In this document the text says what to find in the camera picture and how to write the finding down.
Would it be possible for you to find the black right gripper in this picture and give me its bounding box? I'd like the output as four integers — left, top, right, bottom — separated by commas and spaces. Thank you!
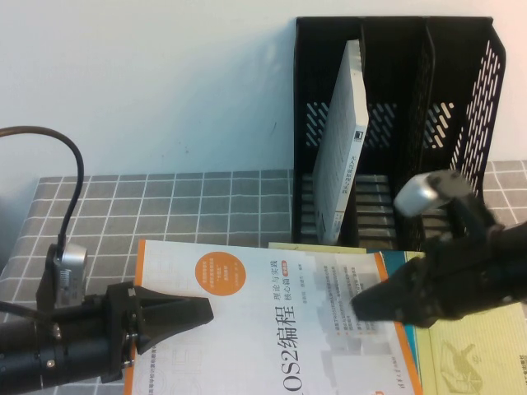
349, 235, 516, 331

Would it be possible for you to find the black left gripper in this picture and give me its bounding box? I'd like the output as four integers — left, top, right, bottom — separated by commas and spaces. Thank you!
84, 281, 215, 384

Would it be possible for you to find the white orange ROS2 book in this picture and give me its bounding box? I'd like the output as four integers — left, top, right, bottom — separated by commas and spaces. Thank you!
122, 239, 424, 395

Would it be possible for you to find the yellow blue mechanisms book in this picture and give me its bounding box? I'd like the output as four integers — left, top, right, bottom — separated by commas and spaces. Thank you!
268, 241, 527, 395

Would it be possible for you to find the white grid-cover book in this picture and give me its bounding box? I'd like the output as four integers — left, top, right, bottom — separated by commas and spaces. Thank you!
310, 39, 371, 246

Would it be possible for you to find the black plastic book stand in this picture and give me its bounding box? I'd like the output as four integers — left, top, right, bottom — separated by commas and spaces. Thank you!
291, 16, 506, 253

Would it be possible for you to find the grey white-grid tablecloth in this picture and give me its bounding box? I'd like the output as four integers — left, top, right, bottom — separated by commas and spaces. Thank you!
0, 159, 527, 395

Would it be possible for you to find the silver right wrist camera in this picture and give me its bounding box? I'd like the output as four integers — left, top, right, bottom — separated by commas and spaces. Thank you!
394, 171, 454, 216

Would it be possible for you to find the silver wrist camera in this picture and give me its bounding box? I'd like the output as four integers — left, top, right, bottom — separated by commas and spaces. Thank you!
394, 171, 454, 216
54, 244, 89, 309

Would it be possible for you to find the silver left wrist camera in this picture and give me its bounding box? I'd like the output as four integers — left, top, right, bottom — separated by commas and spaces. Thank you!
54, 244, 89, 309

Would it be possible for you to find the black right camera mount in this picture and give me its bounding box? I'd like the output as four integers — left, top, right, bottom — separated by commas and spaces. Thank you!
442, 173, 508, 248

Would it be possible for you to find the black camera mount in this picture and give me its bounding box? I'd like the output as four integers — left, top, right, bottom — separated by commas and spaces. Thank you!
35, 242, 63, 314
442, 173, 508, 248

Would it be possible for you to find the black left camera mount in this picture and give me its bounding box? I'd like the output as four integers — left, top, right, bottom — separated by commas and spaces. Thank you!
35, 242, 63, 314

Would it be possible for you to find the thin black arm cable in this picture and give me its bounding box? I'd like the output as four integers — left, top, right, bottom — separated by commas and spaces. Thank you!
0, 300, 55, 327

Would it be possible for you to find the thick black camera cable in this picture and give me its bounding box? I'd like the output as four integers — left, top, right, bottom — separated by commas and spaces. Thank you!
0, 124, 86, 265

